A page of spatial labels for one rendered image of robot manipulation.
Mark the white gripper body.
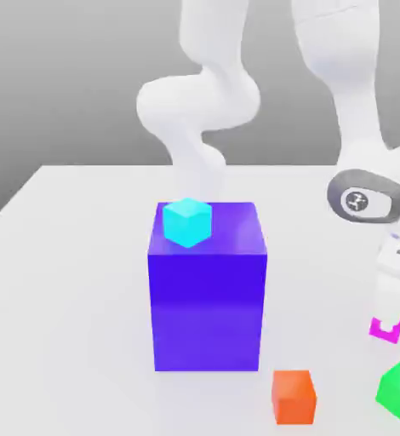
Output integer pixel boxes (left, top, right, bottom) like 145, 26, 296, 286
374, 238, 400, 285

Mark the small magenta cube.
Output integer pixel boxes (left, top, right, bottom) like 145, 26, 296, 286
369, 307, 400, 346

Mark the small green cube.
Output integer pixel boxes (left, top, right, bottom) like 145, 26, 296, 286
374, 361, 400, 425

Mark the small orange cube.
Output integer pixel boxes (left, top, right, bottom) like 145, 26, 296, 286
271, 370, 318, 426

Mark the small cyan cube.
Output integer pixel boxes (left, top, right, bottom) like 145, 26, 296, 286
162, 197, 214, 249

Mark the large blue box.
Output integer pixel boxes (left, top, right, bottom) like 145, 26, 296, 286
147, 201, 268, 373

